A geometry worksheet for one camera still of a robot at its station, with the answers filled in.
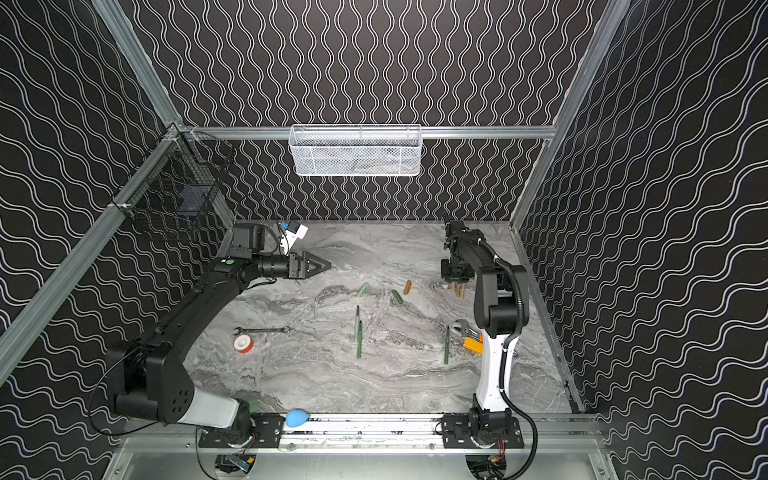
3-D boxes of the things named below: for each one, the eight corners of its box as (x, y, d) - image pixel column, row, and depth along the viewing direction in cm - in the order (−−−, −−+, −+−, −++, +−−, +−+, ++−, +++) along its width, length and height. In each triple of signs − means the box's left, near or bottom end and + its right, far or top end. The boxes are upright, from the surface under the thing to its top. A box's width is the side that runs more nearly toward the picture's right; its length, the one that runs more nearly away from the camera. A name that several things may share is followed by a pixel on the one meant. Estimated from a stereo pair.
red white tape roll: (232, 353, 89) (229, 350, 88) (238, 336, 93) (235, 333, 91) (251, 353, 89) (249, 350, 87) (256, 336, 93) (254, 333, 91)
